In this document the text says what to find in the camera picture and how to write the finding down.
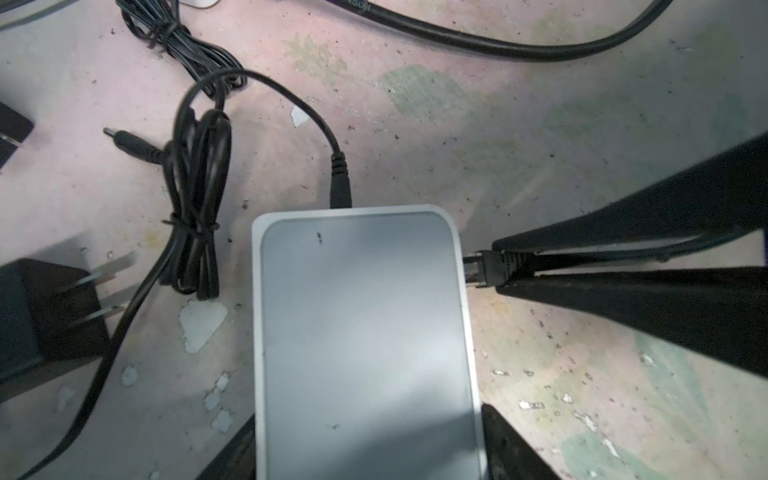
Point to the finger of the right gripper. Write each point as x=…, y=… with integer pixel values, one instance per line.
x=720, y=313
x=724, y=194

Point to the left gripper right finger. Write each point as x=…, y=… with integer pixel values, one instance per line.
x=509, y=456

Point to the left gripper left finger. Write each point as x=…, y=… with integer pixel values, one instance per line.
x=237, y=460

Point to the black power adapter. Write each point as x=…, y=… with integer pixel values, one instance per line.
x=14, y=130
x=50, y=313

